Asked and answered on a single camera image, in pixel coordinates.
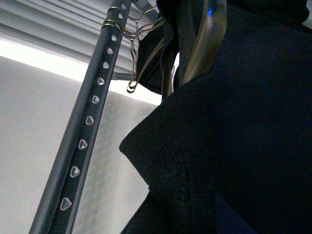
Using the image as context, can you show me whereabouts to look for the translucent plastic clothes hanger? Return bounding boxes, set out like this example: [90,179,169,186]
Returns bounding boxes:
[180,0,227,85]

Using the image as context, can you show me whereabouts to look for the black garment with Chinese print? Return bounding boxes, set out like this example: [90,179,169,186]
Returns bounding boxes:
[119,0,312,234]

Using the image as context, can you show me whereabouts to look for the black garment with blue print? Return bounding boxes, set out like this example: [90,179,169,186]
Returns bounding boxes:
[136,21,178,95]

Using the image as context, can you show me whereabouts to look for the front grey perforated rack rail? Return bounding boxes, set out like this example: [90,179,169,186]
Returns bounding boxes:
[30,0,131,234]

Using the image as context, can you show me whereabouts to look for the metal wire clothes hanger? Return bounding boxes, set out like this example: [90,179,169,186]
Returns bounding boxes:
[102,3,164,94]

